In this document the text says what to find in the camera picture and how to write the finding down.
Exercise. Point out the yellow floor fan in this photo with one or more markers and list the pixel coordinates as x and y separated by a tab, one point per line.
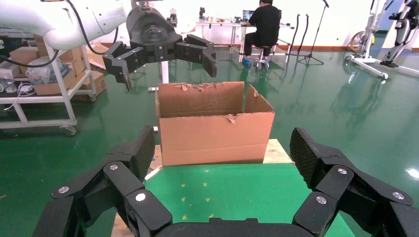
360	42

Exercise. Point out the brown cardboard storage box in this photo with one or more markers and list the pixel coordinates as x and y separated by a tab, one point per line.
52	88
98	83
77	62
23	55

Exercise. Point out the person in black clothes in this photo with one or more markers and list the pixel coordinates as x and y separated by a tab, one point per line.
265	26

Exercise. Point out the white support stand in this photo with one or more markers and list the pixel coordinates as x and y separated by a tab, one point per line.
370	32

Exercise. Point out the white stand post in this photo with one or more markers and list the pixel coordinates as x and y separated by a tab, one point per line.
164	72

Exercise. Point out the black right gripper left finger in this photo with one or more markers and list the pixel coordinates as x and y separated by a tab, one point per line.
122	178

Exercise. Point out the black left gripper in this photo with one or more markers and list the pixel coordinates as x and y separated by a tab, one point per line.
152	32

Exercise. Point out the open laptop computer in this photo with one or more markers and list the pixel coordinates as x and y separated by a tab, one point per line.
247	15

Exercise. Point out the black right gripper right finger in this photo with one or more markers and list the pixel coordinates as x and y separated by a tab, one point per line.
337	180

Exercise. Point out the white metal cart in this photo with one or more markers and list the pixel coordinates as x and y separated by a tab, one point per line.
70	111

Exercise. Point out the wheeled chrome stool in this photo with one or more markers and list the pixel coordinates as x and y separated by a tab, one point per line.
262	57

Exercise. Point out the large open cardboard carton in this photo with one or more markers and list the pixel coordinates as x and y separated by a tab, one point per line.
212	140

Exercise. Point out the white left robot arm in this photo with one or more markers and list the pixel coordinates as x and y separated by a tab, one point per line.
49	19

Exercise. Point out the grey humanoid robot legs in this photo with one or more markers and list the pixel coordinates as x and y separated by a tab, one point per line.
400	32

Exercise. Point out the green tablecloth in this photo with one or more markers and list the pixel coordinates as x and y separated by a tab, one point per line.
245	193

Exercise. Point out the clear plastic bag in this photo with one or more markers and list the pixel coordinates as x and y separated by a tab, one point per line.
41	73

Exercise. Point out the white desk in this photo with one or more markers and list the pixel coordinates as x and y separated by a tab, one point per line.
212	23

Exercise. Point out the black tripod stand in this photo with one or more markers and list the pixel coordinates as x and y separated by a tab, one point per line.
312	58

